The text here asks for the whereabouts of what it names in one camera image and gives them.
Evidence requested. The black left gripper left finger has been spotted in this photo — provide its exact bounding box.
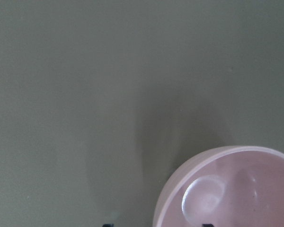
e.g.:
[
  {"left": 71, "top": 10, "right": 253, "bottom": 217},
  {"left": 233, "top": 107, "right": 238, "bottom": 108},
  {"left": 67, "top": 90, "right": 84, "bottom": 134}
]
[{"left": 102, "top": 223, "right": 114, "bottom": 227}]

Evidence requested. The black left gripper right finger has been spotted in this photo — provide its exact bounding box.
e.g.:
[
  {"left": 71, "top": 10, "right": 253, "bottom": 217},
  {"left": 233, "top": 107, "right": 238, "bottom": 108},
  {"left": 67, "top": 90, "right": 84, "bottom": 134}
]
[{"left": 202, "top": 223, "right": 213, "bottom": 227}]

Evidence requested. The pink bowl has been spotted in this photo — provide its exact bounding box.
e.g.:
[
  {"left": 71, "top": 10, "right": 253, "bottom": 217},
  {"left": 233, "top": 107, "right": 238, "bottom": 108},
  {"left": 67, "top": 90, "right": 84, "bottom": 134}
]
[{"left": 152, "top": 146, "right": 284, "bottom": 227}]

